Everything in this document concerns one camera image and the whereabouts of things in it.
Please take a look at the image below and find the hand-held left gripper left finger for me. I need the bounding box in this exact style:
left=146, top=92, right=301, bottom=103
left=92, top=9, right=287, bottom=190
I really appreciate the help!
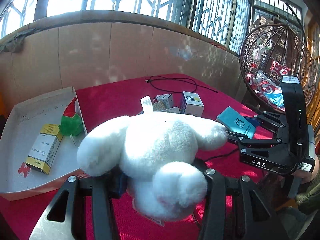
left=29, top=170, right=129, bottom=240

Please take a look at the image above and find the olive cloth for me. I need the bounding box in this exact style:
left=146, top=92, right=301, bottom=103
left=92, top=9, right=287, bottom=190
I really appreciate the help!
left=0, top=28, right=37, bottom=53

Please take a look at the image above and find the black usb cable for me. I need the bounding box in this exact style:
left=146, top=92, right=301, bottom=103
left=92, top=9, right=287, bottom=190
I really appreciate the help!
left=146, top=75, right=218, bottom=93

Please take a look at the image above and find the yellow white medicine box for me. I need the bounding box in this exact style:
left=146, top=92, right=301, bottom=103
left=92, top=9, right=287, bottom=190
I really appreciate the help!
left=25, top=124, right=63, bottom=175

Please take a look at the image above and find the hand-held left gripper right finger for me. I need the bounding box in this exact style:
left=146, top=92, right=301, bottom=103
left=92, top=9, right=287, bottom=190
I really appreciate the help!
left=192, top=158, right=290, bottom=240

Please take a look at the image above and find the brown cardboard panel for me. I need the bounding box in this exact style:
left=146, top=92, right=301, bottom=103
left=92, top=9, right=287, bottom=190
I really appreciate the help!
left=0, top=9, right=248, bottom=113

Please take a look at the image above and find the red tablecloth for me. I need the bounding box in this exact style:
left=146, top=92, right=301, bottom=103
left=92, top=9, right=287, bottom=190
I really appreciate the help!
left=0, top=74, right=275, bottom=240

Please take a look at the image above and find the side window grille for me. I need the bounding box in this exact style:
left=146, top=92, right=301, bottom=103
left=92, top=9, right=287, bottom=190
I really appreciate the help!
left=252, top=0, right=304, bottom=32

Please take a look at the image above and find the white blue yellow box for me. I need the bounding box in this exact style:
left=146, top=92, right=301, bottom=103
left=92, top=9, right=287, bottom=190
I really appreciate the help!
left=182, top=91, right=205, bottom=117

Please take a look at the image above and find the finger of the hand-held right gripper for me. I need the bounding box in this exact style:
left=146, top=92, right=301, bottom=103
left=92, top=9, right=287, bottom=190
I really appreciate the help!
left=225, top=129, right=290, bottom=153
left=244, top=111, right=288, bottom=133

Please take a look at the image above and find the large red white cushion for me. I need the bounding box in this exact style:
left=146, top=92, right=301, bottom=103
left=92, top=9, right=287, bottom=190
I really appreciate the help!
left=245, top=71, right=283, bottom=103

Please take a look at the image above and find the light blue cloth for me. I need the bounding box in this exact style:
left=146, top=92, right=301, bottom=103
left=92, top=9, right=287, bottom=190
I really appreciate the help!
left=264, top=92, right=286, bottom=111

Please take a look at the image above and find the blue white small box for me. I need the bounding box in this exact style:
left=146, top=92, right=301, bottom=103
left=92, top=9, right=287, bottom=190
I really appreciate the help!
left=153, top=94, right=174, bottom=108

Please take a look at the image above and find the white cardboard tray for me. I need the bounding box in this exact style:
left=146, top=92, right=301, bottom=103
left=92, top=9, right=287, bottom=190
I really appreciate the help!
left=0, top=86, right=88, bottom=202

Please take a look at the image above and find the red green plush toy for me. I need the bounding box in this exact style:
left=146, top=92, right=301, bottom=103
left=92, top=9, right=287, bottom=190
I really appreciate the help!
left=59, top=97, right=84, bottom=137

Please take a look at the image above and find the wicker hanging chair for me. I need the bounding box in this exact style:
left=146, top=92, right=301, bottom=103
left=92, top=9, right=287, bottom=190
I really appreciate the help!
left=239, top=2, right=320, bottom=117

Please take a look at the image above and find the white hanging ornament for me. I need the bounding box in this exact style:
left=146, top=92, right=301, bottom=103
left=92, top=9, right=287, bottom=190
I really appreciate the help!
left=252, top=35, right=272, bottom=61

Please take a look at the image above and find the teal box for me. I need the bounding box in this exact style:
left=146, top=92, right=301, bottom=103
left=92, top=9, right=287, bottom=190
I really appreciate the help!
left=215, top=106, right=257, bottom=139

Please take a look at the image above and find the small red white cushion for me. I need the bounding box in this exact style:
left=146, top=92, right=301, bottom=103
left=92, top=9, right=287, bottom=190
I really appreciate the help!
left=270, top=60, right=291, bottom=76

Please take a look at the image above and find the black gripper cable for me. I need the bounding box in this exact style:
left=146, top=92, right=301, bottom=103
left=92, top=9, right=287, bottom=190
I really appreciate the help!
left=200, top=147, right=240, bottom=163

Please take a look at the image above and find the person's right forearm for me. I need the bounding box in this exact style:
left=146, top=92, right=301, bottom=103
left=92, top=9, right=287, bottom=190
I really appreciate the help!
left=294, top=182, right=320, bottom=215

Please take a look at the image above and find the white plush toy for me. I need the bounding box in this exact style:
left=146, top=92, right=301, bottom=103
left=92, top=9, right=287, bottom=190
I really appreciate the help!
left=76, top=95, right=228, bottom=225

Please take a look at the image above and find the person's right hand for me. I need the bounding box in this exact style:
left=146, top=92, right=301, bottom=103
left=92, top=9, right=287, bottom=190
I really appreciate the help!
left=301, top=155, right=320, bottom=184

